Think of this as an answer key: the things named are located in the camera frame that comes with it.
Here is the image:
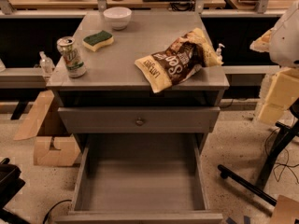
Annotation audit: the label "white ceramic bowl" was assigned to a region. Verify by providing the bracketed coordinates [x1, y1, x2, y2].
[103, 7, 132, 30]

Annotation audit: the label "clear sanitizer bottle left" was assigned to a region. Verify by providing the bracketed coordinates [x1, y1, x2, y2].
[39, 51, 55, 77]

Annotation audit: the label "cardboard box pieces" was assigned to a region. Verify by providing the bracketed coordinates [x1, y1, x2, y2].
[14, 91, 80, 167]

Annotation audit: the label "black floor cable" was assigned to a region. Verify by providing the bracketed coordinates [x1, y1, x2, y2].
[42, 199, 73, 224]

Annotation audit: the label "white pump bottle right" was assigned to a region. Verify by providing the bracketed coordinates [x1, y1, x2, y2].
[216, 43, 225, 62]

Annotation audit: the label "black object lower left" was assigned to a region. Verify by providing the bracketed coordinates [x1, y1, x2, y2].
[0, 158, 30, 224]

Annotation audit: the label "green 7up soda can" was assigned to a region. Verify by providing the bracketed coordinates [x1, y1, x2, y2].
[57, 36, 86, 78]

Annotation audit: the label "grey drawer cabinet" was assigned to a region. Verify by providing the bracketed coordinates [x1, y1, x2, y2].
[48, 11, 229, 147]

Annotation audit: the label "wooden shelf bench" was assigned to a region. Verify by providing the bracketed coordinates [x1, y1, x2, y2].
[8, 0, 295, 10]

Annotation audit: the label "closed grey drawer with knob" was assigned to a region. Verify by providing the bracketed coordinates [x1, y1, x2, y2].
[58, 107, 220, 133]

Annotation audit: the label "open grey lower drawer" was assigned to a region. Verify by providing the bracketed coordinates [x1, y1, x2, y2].
[55, 133, 222, 224]

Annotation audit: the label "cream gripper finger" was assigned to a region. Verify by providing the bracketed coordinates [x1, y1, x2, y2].
[249, 29, 272, 52]

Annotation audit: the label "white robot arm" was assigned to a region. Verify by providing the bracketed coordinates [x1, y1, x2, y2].
[249, 1, 299, 68]

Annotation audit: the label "yellow brown chip bag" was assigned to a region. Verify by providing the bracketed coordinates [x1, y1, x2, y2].
[135, 28, 222, 93]

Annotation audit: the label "yellow green sponge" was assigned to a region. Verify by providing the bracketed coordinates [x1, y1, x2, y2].
[82, 31, 114, 51]

